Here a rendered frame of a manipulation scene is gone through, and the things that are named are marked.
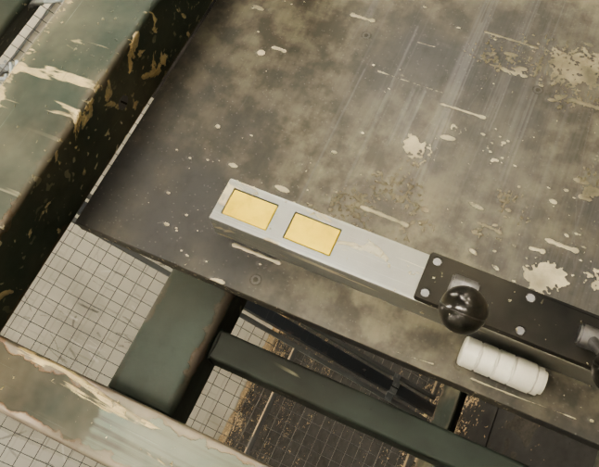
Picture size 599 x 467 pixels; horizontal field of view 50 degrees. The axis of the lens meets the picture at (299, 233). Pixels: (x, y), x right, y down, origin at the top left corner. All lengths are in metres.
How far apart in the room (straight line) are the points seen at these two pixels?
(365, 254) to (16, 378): 0.35
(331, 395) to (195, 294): 0.18
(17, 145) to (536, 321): 0.52
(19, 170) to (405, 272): 0.39
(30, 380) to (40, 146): 0.22
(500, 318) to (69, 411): 0.40
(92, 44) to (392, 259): 0.39
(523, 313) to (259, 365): 0.28
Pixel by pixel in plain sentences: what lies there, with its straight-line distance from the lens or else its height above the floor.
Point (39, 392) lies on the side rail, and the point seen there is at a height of 1.77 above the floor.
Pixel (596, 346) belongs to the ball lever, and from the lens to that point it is 0.60.
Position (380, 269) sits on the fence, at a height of 1.56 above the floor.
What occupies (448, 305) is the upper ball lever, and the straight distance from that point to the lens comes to 0.50.
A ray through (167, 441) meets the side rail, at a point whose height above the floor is 1.66.
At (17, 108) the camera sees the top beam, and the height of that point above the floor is 1.93.
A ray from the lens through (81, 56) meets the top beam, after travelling 0.73.
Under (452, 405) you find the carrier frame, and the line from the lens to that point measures 1.78.
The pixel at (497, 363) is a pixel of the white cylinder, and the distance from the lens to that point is 0.63.
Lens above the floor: 1.82
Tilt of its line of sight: 17 degrees down
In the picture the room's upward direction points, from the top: 58 degrees counter-clockwise
